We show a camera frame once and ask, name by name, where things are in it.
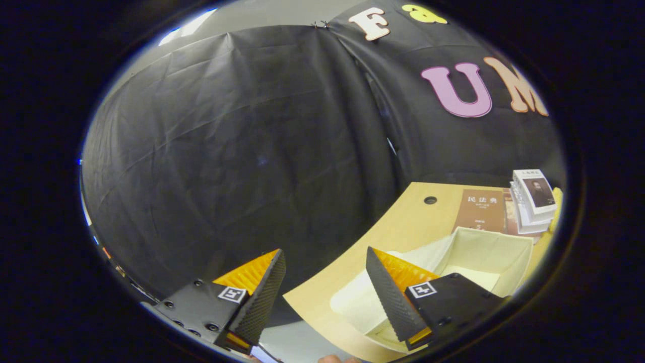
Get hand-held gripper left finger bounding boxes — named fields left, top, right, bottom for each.
left=151, top=249, right=287, bottom=355

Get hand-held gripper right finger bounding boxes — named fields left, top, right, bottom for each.
left=366, top=246, right=504, bottom=351

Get grey fabric storage box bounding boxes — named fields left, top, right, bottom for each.
left=330, top=226, right=535, bottom=353

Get brown cover book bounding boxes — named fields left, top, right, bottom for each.
left=453, top=189, right=506, bottom=233

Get thick book with brownish cover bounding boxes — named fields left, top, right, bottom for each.
left=503, top=189, right=545, bottom=237

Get black backdrop cloth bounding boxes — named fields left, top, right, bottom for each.
left=81, top=0, right=567, bottom=323

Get plain white book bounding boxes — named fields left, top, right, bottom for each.
left=510, top=181, right=555, bottom=228

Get yellow plush cushion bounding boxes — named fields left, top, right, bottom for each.
left=551, top=188, right=564, bottom=232

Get ceiling light panel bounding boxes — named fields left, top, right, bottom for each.
left=159, top=8, right=217, bottom=46

